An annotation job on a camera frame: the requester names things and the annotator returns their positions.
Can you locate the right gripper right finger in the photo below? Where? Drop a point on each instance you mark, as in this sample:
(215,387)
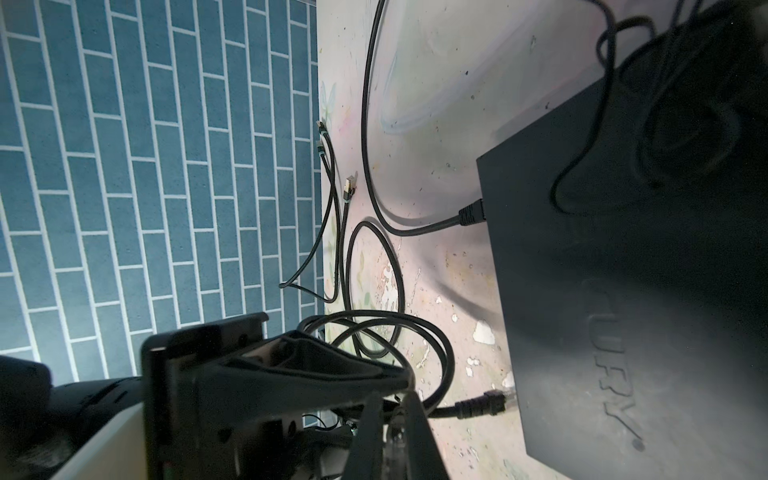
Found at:
(423,459)

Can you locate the black power adapter with cord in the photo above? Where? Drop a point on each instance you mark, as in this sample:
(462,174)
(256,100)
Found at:
(701,83)

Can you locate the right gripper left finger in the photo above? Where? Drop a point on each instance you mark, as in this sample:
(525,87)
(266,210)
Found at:
(366,455)

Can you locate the black network switch box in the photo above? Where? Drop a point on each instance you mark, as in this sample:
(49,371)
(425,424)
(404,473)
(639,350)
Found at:
(637,320)

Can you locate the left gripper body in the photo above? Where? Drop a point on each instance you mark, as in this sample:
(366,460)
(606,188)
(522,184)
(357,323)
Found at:
(184,443)

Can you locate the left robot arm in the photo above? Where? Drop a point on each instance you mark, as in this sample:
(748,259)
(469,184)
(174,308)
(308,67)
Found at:
(95,429)

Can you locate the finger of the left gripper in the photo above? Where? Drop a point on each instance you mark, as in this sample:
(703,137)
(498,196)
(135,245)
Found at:
(292,374)

